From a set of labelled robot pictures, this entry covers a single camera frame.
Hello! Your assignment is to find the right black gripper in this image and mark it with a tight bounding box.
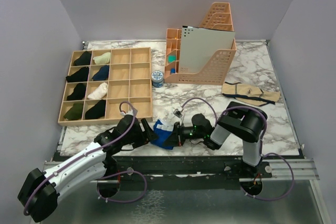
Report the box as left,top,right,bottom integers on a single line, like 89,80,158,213
163,121,205,146

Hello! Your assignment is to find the blue boxer underwear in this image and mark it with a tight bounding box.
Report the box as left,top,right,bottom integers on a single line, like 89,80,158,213
151,119,173,150

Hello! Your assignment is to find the beige underwear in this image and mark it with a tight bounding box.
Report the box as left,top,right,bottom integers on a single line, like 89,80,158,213
222,82,280,106

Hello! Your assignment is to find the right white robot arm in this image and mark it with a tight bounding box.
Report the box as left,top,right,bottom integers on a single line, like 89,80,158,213
162,102,267,177

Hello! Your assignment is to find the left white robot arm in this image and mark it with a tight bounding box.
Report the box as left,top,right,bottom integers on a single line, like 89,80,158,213
18,115,158,222

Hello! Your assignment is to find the black rolled sock bottom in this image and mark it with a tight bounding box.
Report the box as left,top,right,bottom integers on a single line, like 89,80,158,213
85,100,106,120

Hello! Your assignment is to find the black rolled sock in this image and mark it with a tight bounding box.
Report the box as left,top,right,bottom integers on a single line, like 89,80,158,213
73,51,92,66
85,100,106,120
66,67,89,82
65,83,86,101

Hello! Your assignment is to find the blue patterned round tin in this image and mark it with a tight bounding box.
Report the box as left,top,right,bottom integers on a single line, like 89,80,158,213
151,70,164,88

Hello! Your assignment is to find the white rolled sock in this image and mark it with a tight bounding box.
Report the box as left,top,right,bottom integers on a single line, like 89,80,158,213
88,82,108,100

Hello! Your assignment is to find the wooden compartment tray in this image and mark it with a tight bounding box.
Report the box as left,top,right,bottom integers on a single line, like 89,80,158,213
58,47,153,126

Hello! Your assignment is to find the navy rolled sock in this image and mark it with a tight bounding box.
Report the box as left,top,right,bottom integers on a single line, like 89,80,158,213
92,65,109,81

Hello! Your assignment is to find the dark green rolled sock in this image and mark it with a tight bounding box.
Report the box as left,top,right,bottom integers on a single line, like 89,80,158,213
64,103,83,121

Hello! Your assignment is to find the pale green rolled sock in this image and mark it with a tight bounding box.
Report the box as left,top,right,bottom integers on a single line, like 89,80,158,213
93,52,111,65

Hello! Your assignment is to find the grey white folder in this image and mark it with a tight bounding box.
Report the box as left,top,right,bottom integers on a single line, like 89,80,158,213
179,26,235,73

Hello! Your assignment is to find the black rolled sock top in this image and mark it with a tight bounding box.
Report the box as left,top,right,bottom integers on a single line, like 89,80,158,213
73,51,92,66

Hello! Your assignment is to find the peach file organizer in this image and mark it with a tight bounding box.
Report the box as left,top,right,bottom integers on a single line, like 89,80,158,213
164,2,236,86

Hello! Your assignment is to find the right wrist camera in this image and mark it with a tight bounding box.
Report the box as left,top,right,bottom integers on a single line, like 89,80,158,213
173,109,184,125

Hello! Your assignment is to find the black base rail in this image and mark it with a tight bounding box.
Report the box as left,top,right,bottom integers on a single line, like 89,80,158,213
86,155,274,191

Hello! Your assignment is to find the aluminium extrusion rail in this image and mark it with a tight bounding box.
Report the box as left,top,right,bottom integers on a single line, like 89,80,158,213
263,159,320,180

